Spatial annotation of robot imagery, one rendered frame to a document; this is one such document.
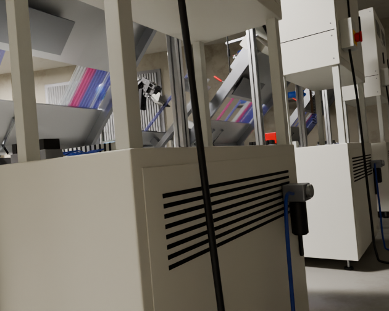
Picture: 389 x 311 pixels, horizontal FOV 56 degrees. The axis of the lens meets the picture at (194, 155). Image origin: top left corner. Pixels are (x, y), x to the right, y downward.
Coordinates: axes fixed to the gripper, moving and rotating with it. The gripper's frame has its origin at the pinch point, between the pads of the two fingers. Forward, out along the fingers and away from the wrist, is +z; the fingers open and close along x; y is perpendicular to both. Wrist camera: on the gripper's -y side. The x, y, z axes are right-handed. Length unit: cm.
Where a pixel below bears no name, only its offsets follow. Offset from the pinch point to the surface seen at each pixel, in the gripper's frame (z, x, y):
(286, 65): 39, 24, 48
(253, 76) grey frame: 27, 23, 35
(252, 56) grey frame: 22, 22, 44
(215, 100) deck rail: 11.0, 29.1, 13.0
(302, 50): 43, 23, 58
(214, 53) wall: -248, 469, 37
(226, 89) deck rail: 14.7, 28.2, 21.9
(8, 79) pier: -582, 328, -212
